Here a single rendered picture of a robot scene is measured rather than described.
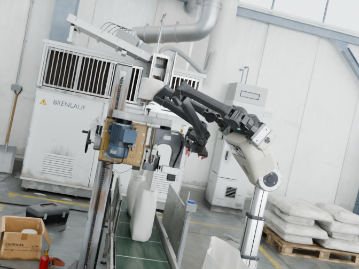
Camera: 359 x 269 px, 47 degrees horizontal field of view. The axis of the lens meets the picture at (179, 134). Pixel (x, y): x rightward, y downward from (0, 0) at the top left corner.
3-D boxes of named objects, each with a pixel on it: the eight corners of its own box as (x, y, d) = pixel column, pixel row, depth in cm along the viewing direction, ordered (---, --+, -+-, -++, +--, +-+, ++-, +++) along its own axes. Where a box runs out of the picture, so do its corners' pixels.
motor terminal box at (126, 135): (134, 147, 288) (138, 131, 287) (121, 145, 282) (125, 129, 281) (129, 145, 295) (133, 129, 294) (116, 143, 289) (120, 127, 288)
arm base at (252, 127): (260, 123, 233) (246, 139, 232) (250, 113, 231) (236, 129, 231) (266, 124, 224) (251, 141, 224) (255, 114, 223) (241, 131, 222)
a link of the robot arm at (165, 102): (156, 95, 280) (159, 89, 290) (151, 101, 283) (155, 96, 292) (208, 129, 285) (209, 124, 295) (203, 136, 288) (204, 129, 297)
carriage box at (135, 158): (141, 167, 312) (149, 126, 311) (96, 159, 307) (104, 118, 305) (139, 162, 337) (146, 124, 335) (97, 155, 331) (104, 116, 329)
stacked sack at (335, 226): (373, 240, 537) (376, 229, 537) (326, 232, 526) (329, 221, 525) (354, 229, 581) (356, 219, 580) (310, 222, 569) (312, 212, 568)
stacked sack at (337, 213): (364, 227, 545) (367, 216, 544) (334, 222, 537) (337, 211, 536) (337, 213, 611) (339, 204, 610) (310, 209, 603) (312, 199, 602)
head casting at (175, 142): (179, 168, 318) (187, 131, 316) (148, 163, 314) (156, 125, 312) (173, 163, 348) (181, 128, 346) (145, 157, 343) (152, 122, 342)
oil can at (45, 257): (46, 274, 332) (51, 246, 331) (36, 273, 331) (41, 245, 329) (48, 267, 347) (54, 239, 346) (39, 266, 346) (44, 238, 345)
